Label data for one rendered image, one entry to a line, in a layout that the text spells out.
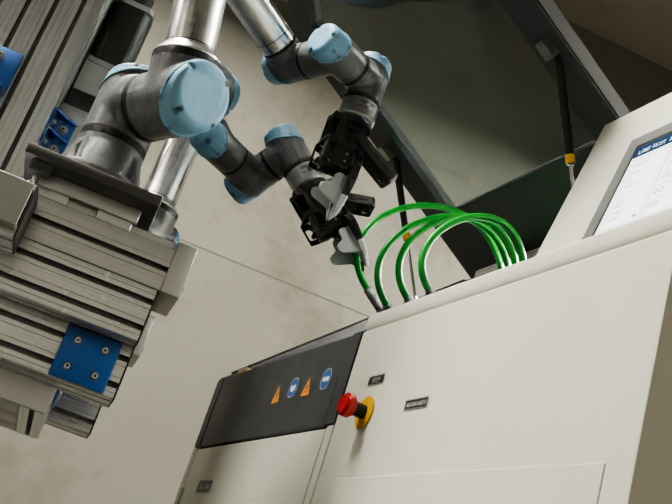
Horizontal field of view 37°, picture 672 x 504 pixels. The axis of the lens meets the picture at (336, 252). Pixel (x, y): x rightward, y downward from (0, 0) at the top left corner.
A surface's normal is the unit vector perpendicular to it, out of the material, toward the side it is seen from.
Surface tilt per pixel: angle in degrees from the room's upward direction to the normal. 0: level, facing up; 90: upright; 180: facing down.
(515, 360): 90
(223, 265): 90
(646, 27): 180
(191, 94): 97
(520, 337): 90
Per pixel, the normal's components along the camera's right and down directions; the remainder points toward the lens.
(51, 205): 0.30, -0.29
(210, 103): 0.72, 0.09
